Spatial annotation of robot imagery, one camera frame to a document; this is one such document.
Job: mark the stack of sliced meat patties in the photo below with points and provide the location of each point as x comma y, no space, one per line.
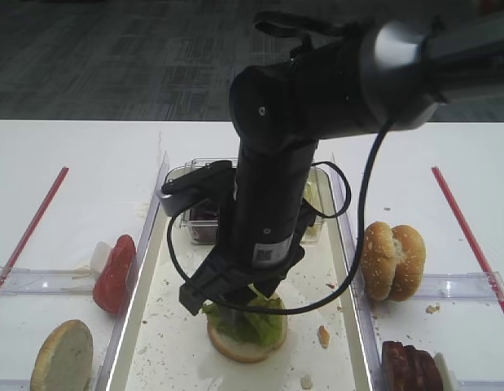
407,368

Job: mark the clear patty slider track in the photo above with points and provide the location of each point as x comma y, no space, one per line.
480,385

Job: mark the clear plastic salad container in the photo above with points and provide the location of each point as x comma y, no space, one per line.
314,191

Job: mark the right red strip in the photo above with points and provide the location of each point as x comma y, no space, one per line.
471,239

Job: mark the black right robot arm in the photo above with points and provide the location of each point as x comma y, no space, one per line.
340,81

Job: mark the bun slice on left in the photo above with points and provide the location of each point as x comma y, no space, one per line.
64,362

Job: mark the clear rail right of tray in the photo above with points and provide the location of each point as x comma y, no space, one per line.
364,344

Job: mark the red strip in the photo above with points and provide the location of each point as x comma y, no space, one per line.
471,239
29,228

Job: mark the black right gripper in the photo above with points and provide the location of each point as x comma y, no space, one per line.
221,279

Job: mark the white patty pusher block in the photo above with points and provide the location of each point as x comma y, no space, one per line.
450,382

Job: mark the sesame bun top near tray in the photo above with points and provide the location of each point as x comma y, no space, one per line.
378,261

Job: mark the left red strip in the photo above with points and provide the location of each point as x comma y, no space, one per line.
29,228

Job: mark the bun bottom on tray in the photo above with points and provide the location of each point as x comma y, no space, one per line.
241,352

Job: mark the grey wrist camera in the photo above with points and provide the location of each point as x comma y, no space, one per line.
210,182

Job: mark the bread crumb piece on tray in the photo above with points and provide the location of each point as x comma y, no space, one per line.
323,336

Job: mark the clear tomato slider track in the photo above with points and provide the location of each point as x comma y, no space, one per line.
21,281

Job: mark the shredded purple cabbage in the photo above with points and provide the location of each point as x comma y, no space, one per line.
203,224

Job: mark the clear rail left of tray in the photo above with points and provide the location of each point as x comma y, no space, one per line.
114,373

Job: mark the green lettuce leaves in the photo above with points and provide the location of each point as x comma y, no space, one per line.
258,329

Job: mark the clear bun slider track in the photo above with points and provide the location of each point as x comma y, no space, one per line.
481,286

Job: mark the sesame bun top outer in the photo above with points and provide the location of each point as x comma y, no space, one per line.
410,256

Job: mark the tomato slices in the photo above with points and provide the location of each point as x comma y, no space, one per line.
110,287

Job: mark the clear rail of tray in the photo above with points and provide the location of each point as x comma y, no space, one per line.
114,373
364,344

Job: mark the white metal tray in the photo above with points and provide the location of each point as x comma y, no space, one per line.
173,351

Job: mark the white tomato pusher block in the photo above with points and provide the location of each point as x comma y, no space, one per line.
99,258

